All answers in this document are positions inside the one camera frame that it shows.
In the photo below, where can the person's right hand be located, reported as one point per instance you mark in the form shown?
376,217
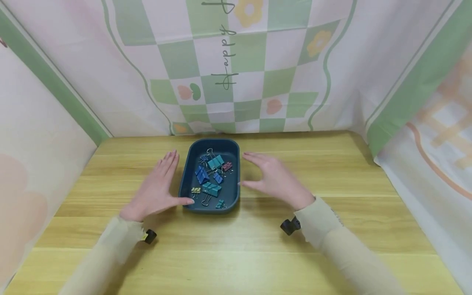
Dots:
282,184

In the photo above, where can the person's left hand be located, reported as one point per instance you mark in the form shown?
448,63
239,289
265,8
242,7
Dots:
153,194

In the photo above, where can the person's right fingers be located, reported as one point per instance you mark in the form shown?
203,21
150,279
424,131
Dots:
256,160

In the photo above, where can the person's left thumb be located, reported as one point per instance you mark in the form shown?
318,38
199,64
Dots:
182,201

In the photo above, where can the person's left fingers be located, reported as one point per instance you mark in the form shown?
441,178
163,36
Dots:
167,164

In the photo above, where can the person's right thumb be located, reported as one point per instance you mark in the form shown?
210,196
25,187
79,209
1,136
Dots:
250,184

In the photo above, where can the person's right forearm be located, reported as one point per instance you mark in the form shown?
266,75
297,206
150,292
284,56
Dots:
343,250

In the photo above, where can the person's left forearm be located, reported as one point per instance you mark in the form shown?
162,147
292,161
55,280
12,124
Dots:
107,258

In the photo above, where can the dark blue plastic tray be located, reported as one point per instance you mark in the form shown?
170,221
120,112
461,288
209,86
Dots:
230,192

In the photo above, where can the pile of coloured binder clips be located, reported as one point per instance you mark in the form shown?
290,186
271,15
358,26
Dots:
211,188

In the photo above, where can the black wrist band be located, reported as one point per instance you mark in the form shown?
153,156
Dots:
150,236
290,225

